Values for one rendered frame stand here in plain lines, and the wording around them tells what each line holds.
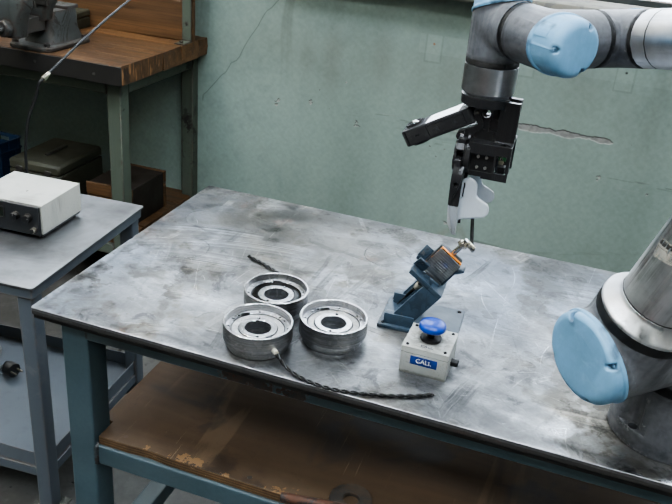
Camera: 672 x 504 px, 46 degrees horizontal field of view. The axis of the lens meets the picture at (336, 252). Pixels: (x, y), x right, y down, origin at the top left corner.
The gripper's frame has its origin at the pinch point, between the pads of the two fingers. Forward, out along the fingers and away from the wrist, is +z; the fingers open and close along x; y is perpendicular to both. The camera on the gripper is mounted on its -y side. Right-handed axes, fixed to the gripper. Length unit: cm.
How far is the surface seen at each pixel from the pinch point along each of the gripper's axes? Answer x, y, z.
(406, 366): -16.2, -1.4, 17.4
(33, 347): -1, -79, 45
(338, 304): -7.2, -14.9, 15.0
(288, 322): -15.1, -20.4, 15.4
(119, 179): 101, -123, 52
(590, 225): 148, 28, 55
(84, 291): -16, -56, 18
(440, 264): -1.4, -0.6, 7.2
